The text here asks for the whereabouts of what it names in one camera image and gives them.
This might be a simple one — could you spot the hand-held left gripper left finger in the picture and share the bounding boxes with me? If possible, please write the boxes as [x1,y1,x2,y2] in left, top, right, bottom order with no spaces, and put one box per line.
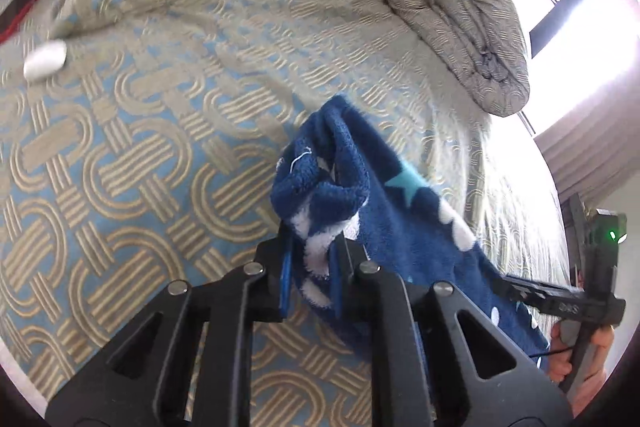
[44,227,301,427]

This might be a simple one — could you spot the beige curtain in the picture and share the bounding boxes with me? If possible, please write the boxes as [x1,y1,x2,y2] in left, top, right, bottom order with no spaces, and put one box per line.
[532,72,640,208]

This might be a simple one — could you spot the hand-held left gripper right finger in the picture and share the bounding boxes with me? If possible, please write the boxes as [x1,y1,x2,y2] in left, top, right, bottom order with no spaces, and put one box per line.
[327,234,573,427]

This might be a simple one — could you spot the person's right hand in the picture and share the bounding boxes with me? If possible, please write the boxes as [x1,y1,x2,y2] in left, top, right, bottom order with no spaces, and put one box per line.
[547,322,616,414]

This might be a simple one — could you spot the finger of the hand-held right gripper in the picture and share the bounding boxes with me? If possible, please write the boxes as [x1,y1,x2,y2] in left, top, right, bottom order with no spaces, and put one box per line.
[492,274,585,322]

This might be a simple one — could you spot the black cable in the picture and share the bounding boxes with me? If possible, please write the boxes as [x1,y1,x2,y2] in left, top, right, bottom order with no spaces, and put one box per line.
[530,346,573,362]

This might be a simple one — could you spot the red cable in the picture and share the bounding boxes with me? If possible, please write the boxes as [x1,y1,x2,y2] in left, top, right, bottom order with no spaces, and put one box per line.
[0,0,51,45]

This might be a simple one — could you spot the folded grey-beige duvet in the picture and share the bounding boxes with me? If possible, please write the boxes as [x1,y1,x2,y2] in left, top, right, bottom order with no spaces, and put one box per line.
[350,0,531,116]

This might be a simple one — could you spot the blue star print fleece pants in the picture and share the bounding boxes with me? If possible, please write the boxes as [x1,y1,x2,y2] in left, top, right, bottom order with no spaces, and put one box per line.
[270,94,551,373]

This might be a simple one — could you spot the bed with patterned sheet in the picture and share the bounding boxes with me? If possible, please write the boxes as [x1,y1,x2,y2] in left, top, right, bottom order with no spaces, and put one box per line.
[0,0,576,427]

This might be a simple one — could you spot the white charger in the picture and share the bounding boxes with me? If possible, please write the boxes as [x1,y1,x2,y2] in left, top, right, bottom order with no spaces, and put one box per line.
[23,39,67,82]

